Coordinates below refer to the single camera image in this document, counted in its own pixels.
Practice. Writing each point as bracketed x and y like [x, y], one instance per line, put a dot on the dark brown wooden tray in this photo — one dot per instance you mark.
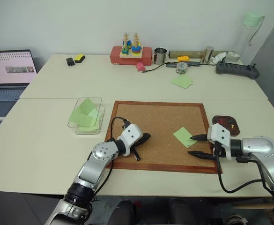
[235, 132]

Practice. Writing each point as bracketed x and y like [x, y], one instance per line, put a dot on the grey rounded shape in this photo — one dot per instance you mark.
[236, 220]

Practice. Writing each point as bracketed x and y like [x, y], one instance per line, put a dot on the pink half-round block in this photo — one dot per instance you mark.
[140, 67]

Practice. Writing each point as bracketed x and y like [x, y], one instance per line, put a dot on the small black box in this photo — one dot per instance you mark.
[70, 62]

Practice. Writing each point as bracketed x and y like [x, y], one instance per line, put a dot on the flat black hub device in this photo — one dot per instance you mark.
[194, 63]

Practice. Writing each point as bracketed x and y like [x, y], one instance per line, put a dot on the crumpled white paper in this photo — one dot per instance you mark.
[218, 57]

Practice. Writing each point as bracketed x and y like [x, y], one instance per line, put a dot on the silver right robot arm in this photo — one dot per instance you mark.
[265, 152]

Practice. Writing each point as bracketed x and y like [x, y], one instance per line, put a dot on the clear bottle with green lid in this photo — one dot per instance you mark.
[246, 37]

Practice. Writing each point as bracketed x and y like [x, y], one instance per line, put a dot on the open grey laptop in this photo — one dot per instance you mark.
[10, 70]

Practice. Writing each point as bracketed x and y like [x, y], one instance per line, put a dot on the pale green sticky note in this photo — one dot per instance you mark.
[95, 125]

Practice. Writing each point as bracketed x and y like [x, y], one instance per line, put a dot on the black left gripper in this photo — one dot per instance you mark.
[138, 143]

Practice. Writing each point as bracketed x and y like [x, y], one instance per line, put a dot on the wood-framed cork board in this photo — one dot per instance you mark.
[160, 119]

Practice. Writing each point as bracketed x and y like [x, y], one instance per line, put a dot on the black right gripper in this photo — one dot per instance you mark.
[216, 151]

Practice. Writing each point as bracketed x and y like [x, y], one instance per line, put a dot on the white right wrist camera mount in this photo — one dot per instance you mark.
[219, 137]

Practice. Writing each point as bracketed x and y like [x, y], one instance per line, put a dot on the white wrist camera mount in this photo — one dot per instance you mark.
[219, 137]
[131, 136]

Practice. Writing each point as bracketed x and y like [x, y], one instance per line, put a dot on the yellow toy brick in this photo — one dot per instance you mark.
[183, 58]

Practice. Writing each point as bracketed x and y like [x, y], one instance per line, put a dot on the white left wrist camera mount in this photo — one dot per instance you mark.
[131, 136]

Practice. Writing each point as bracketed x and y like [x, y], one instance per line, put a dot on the clear plastic box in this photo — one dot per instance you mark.
[99, 103]

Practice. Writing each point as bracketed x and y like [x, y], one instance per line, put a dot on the steel mug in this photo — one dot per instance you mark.
[160, 56]

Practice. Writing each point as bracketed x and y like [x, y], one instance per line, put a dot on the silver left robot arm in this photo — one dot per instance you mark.
[97, 164]

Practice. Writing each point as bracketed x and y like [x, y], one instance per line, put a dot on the yellow and black eraser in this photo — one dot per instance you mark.
[79, 58]

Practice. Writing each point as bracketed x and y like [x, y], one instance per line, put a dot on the steel cylinder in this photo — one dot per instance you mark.
[209, 55]

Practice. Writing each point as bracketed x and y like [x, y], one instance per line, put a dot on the clear jar of pushpins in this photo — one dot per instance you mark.
[182, 68]

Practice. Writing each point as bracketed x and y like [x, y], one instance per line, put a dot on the red pushpin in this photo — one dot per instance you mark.
[220, 121]

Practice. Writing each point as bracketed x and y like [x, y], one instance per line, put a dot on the yellow pushpin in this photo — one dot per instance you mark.
[232, 126]

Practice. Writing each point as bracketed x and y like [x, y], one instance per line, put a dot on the brown cardboard tube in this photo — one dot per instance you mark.
[186, 54]

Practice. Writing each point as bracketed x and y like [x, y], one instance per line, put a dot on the clear tape roll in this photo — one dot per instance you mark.
[233, 57]

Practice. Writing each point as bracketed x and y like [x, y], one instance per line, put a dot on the red rectangular box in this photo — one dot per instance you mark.
[146, 56]

